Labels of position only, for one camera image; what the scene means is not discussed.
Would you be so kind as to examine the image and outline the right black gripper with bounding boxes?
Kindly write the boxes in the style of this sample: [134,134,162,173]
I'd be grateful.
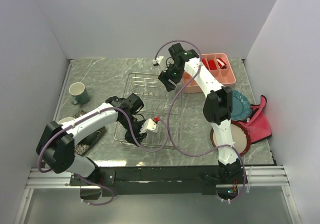
[157,63,184,93]

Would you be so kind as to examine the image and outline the wire dish rack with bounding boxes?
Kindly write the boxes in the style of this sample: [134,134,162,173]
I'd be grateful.
[114,72,184,148]

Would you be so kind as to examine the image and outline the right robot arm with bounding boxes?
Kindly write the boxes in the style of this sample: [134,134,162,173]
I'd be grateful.
[153,40,242,183]

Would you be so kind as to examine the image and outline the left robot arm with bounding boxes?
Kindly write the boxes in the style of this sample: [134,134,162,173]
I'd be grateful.
[36,93,147,185]

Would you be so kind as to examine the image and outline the black floral square plate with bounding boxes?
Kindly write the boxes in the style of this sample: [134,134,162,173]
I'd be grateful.
[72,109,107,157]

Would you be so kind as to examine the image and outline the pink compartment tray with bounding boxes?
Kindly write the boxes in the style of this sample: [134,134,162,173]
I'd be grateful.
[182,53,236,94]

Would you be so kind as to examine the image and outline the red white item in tray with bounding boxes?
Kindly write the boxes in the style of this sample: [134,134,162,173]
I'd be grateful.
[216,58,228,69]

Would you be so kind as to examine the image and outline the green mug cream inside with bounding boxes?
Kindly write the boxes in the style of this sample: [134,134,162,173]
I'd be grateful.
[68,82,90,105]

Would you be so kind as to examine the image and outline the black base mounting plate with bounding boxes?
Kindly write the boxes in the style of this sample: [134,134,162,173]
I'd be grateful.
[70,165,248,197]

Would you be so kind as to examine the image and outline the cream bowl brown stripes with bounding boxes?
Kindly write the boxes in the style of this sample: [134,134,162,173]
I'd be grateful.
[57,117,75,125]

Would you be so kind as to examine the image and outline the teal scalloped plate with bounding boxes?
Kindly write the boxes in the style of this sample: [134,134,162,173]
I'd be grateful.
[231,90,252,121]

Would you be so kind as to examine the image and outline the red rimmed cream plate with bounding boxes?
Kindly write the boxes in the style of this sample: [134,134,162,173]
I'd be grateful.
[210,120,252,157]

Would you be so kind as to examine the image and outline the pink cloth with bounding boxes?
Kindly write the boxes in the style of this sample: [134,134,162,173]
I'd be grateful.
[237,95,272,144]

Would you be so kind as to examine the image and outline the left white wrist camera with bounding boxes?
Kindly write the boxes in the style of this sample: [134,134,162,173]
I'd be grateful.
[139,118,159,134]

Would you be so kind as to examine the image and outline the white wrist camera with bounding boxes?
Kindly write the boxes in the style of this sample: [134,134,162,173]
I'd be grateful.
[152,56,166,68]
[139,118,159,134]

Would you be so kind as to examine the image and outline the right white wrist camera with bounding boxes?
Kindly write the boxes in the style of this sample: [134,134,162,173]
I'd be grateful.
[152,56,166,68]

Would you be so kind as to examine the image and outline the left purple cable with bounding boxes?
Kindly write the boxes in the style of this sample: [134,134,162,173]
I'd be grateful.
[36,107,171,207]

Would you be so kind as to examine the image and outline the purple cable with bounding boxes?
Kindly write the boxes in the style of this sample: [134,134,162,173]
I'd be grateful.
[154,39,247,202]
[36,107,171,207]

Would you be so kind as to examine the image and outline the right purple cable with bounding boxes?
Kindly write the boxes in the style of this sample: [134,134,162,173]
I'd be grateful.
[154,39,247,202]

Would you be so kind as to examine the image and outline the aluminium rail frame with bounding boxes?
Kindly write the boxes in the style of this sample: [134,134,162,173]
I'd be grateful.
[14,166,302,224]

